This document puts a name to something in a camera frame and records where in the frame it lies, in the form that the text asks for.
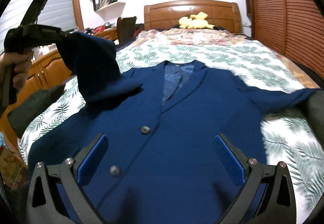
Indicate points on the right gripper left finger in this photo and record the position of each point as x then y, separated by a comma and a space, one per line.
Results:
45, 204

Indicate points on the black folded garment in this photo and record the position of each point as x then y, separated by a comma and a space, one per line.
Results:
20, 117

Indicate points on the dark wooden chair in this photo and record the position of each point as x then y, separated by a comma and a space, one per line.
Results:
125, 28

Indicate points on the palm leaf print bedsheet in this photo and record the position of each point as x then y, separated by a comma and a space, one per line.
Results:
286, 137

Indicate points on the left hand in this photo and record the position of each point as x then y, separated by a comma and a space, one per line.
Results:
22, 64

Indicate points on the dark grey folded garment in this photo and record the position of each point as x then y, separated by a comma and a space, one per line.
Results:
316, 113

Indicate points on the floral blanket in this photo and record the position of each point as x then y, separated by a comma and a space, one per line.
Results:
189, 37

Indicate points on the wooden louvered wardrobe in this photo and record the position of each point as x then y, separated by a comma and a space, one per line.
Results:
293, 28

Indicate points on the wooden desk cabinet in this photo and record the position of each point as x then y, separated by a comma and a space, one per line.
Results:
40, 71

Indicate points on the navy blue suit jacket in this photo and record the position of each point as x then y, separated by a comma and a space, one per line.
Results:
158, 163

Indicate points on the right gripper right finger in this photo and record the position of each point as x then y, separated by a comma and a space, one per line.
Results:
277, 204

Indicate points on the yellow plush toy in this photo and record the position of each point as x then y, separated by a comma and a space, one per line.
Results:
198, 21

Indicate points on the red basket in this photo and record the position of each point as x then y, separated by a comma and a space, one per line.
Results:
99, 29

